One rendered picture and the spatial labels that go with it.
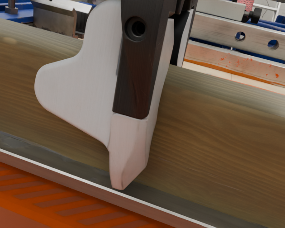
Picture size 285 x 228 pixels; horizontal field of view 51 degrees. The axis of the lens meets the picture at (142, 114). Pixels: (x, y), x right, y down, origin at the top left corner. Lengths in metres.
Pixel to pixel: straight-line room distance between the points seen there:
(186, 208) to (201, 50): 0.47
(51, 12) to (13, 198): 0.35
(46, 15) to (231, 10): 0.40
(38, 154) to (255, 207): 0.12
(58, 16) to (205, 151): 0.39
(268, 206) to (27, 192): 0.14
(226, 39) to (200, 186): 0.53
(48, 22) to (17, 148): 0.34
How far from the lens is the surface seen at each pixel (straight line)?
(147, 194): 0.17
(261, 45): 0.68
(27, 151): 0.19
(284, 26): 1.44
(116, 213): 0.20
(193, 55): 0.62
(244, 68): 0.62
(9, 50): 0.18
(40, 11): 0.52
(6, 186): 0.22
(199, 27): 0.68
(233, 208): 0.18
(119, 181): 0.15
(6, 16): 0.49
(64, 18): 0.50
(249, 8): 0.91
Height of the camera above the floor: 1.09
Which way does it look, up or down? 24 degrees down
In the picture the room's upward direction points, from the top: 12 degrees clockwise
